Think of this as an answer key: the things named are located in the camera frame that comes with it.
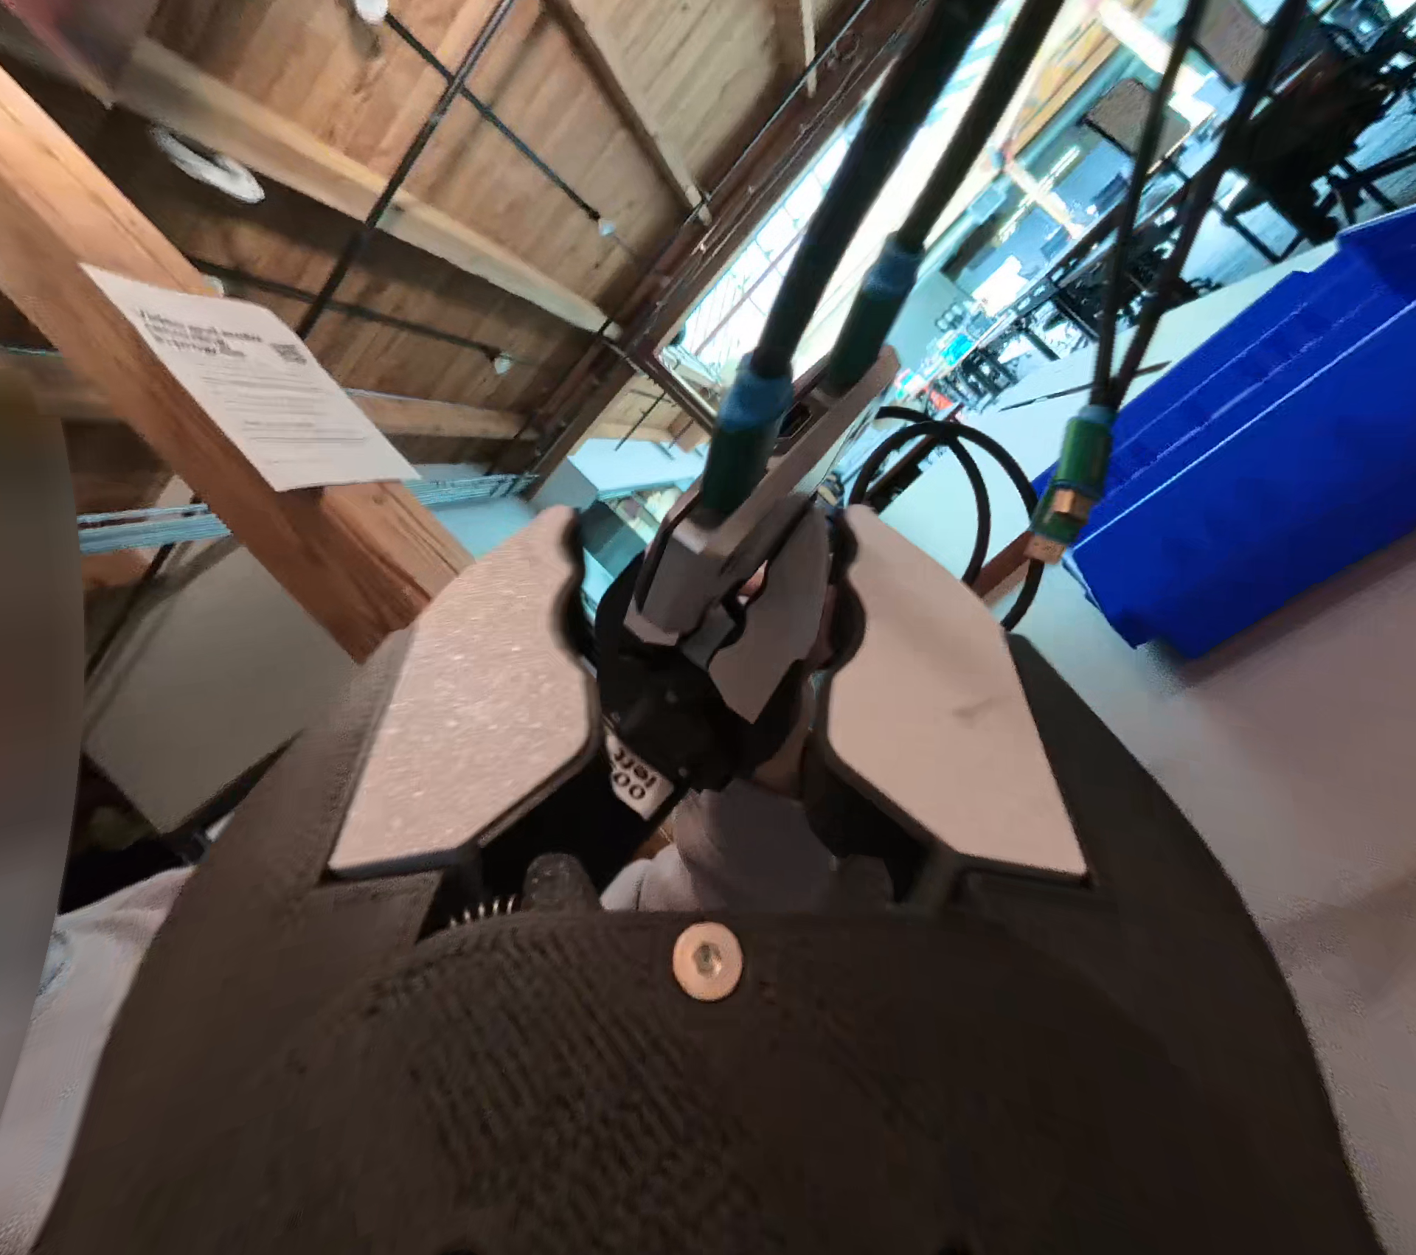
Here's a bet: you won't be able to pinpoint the round ceiling lamp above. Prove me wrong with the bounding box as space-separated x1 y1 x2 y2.
148 124 269 206

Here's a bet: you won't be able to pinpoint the grey panel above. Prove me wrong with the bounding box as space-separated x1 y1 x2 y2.
82 535 367 836

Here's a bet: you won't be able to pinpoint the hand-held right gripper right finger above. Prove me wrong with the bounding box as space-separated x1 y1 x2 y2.
800 503 1094 902

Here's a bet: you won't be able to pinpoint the white paper notice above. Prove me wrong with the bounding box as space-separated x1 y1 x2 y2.
79 262 421 495

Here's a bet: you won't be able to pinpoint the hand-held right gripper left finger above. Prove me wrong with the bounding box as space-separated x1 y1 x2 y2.
325 503 610 886

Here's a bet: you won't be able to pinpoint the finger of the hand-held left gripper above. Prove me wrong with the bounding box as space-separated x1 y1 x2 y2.
690 497 836 725

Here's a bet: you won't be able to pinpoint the blue plastic bin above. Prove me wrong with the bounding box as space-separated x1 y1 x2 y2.
1033 209 1416 662

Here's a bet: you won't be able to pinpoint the black switch box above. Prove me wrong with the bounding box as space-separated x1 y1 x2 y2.
623 342 899 649

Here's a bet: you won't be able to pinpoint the wooden post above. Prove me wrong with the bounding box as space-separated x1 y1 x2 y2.
0 65 477 665

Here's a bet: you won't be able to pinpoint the black braided cable green plugs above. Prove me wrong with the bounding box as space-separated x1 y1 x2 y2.
696 0 1395 631
822 0 1274 571

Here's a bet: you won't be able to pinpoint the brown backed chair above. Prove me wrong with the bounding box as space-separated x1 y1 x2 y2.
1188 0 1328 128
1078 77 1196 206

